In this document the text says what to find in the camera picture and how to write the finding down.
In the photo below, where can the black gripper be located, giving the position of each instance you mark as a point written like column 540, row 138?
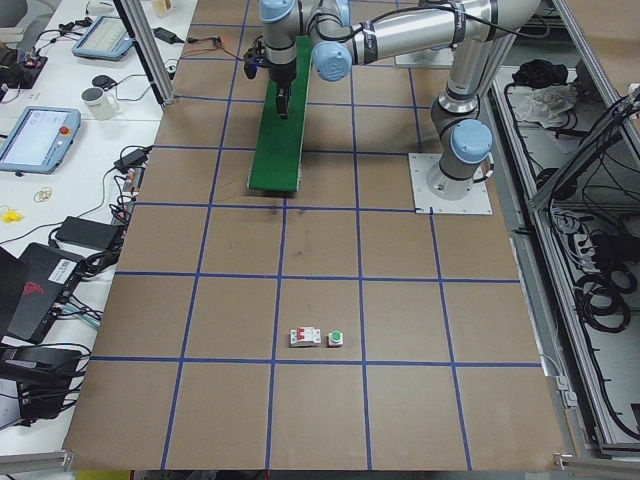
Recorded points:
column 280, row 74

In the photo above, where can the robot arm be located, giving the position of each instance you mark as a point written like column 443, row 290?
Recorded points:
column 470, row 27
column 465, row 140

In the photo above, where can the green conveyor belt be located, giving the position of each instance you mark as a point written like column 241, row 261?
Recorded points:
column 276, row 164

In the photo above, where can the black computer mouse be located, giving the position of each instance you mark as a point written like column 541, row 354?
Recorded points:
column 104, row 82

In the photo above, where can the white mug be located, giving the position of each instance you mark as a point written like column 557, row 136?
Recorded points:
column 101, row 104

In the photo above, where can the teach pendant far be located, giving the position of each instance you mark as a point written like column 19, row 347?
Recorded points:
column 106, row 39

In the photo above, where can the teach pendant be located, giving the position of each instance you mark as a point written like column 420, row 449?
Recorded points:
column 106, row 39
column 40, row 139

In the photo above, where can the teach pendant near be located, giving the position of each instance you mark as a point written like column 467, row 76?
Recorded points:
column 40, row 139

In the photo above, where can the white circuit breaker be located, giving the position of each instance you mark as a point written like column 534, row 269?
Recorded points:
column 305, row 336

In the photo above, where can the black power adapter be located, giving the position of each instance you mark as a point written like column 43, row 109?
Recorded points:
column 89, row 234

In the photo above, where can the green push button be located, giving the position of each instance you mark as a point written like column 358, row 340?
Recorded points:
column 335, row 339

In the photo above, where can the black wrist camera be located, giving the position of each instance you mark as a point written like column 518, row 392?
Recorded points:
column 254, row 59

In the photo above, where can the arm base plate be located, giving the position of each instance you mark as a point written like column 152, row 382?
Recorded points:
column 429, row 58
column 434, row 193

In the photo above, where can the aluminium frame post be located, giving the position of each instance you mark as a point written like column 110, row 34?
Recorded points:
column 135, row 21

